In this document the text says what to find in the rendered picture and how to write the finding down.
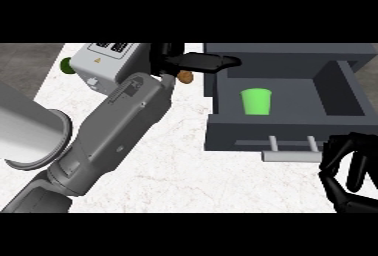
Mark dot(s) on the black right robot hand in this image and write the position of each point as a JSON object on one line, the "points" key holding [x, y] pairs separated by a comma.
{"points": [[345, 196]]}

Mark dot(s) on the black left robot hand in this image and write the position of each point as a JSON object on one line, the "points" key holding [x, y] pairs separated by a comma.
{"points": [[197, 62]]}

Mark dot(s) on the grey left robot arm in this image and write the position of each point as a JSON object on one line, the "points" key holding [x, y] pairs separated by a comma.
{"points": [[119, 123]]}

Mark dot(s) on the green cup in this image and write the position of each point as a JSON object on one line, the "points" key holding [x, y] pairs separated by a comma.
{"points": [[256, 101]]}

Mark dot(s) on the dark grey drawer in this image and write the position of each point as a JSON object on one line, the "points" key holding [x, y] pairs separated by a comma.
{"points": [[296, 128]]}

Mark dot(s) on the brown round object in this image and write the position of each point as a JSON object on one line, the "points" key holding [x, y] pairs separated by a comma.
{"points": [[185, 77]]}

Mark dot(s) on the dark grey cabinet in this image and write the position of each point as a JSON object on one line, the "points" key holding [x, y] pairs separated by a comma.
{"points": [[275, 51]]}

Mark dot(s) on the green round object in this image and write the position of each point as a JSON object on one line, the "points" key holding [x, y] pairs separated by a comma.
{"points": [[66, 66]]}

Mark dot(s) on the pale grey cylinder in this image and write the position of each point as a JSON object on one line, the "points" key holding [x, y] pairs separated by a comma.
{"points": [[27, 133]]}

